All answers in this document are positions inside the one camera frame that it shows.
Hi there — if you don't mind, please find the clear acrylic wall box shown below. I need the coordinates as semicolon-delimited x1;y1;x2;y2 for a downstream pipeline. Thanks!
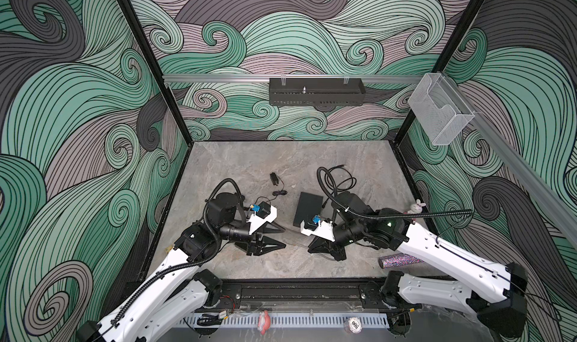
409;73;474;146

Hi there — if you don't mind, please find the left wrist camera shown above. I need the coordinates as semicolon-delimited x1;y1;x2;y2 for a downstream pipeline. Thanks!
248;202;277;235

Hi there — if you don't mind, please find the large black network switch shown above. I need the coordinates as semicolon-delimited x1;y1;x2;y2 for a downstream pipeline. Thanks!
293;192;323;227

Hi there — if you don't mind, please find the coiled black cable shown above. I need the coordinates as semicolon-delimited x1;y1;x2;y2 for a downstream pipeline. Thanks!
323;164;358;194

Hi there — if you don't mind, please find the black perforated wall tray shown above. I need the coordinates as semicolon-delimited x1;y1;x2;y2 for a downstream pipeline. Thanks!
268;77;367;108

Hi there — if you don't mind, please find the white slotted cable duct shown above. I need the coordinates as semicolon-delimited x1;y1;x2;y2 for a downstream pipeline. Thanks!
208;313;389;330

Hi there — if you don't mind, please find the pink toy on duct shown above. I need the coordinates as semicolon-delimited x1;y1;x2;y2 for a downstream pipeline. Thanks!
257;310;271;335

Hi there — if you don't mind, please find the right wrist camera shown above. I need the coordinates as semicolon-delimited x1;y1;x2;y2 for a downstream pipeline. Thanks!
300;215;335;242

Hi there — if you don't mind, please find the round white pink object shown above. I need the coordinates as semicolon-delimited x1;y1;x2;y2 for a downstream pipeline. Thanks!
344;316;363;334

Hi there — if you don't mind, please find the pink bunny figurine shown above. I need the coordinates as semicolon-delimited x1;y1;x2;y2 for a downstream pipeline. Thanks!
407;199;427;214

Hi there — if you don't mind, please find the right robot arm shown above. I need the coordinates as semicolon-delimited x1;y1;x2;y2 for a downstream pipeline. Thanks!
301;167;528;338

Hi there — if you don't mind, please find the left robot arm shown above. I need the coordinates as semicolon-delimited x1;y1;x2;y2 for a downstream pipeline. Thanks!
76;178;285;341

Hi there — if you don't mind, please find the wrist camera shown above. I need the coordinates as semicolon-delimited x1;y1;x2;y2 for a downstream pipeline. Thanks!
300;215;335;242
248;202;277;235

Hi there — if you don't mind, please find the glittery purple microphone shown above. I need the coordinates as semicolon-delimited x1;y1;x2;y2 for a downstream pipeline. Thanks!
378;253;423;269

